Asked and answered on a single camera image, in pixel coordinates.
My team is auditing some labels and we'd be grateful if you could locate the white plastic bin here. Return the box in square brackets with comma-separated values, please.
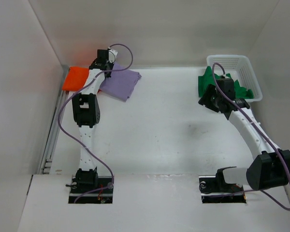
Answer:
[206, 55, 263, 102]

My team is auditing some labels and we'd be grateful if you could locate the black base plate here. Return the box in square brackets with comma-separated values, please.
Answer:
[199, 175, 246, 203]
[68, 176, 113, 204]

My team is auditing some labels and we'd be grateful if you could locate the lavender t-shirt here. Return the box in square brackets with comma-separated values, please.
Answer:
[99, 70, 142, 102]

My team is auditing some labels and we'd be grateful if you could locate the aluminium rail left edge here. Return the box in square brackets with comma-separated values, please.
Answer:
[37, 65, 70, 174]

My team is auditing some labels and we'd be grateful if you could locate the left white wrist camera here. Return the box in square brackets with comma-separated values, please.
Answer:
[108, 47, 118, 63]

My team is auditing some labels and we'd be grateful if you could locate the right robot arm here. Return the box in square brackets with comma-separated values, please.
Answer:
[199, 78, 290, 190]

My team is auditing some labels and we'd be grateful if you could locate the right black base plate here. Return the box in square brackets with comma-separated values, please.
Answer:
[199, 175, 246, 203]

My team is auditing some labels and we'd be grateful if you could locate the orange t-shirt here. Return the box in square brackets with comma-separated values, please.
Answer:
[62, 66, 104, 94]

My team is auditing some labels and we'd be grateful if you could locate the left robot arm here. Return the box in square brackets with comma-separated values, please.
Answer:
[72, 48, 117, 194]

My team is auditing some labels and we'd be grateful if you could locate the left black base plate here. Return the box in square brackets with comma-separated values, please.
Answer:
[68, 176, 113, 204]

